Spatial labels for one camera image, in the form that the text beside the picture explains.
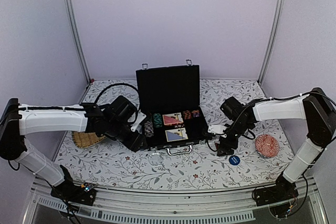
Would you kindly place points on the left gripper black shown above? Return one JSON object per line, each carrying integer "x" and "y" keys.
{"x": 135, "y": 144}

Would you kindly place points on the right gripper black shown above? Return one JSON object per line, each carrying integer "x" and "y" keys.
{"x": 223, "y": 147}

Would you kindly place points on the red playing card deck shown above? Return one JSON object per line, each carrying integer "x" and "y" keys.
{"x": 172, "y": 119}

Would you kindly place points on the black poker set case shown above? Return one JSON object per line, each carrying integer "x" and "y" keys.
{"x": 167, "y": 90}

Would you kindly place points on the blue playing card deck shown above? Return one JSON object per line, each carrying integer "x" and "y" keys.
{"x": 173, "y": 136}

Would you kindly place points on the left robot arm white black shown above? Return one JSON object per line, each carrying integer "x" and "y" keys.
{"x": 19, "y": 120}

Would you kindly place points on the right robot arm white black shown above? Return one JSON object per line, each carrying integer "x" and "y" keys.
{"x": 314, "y": 107}

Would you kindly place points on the blue orange poker chip row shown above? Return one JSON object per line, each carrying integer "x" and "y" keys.
{"x": 148, "y": 128}

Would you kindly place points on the red patterned bowl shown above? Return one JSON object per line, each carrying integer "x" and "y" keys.
{"x": 267, "y": 146}

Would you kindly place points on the woven bamboo tray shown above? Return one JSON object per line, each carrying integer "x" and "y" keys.
{"x": 85, "y": 140}

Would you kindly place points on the blue round dealer button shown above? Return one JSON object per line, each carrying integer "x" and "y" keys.
{"x": 234, "y": 160}

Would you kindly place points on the green blue poker chip row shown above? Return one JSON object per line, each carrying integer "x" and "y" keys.
{"x": 157, "y": 120}

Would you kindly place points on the floral table cloth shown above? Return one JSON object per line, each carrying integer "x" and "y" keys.
{"x": 109, "y": 163}

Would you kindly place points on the purple poker chip stack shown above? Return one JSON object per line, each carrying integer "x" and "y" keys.
{"x": 195, "y": 113}

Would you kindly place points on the clear plastic round lid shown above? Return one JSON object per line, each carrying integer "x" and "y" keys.
{"x": 156, "y": 159}

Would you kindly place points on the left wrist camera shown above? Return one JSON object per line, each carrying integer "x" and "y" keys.
{"x": 139, "y": 119}

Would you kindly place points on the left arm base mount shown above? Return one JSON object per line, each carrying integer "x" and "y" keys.
{"x": 84, "y": 194}

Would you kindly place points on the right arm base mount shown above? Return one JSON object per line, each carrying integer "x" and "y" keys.
{"x": 281, "y": 191}

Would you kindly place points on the front aluminium rail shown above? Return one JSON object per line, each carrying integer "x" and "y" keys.
{"x": 122, "y": 205}

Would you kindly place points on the right aluminium frame post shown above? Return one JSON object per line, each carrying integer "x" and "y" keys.
{"x": 271, "y": 41}

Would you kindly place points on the aluminium frame post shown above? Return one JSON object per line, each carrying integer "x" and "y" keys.
{"x": 271, "y": 41}
{"x": 76, "y": 38}

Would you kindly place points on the left aluminium frame post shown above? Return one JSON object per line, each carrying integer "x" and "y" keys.
{"x": 76, "y": 38}

